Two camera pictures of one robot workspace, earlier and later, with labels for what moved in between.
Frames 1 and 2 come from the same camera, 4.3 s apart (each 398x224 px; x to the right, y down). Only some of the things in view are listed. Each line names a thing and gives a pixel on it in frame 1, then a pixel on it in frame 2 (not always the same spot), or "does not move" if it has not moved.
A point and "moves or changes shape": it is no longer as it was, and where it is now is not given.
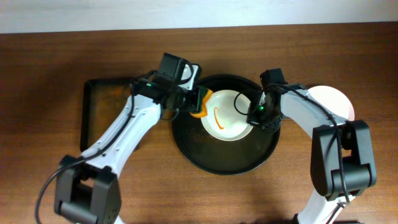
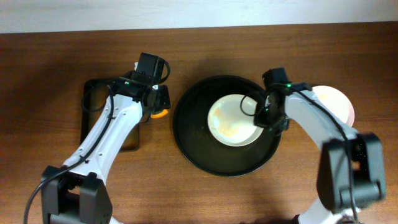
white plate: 333,101 does not move
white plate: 227,115 moves or changes shape
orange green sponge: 203,95 moves or changes shape
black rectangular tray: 102,101 does not move
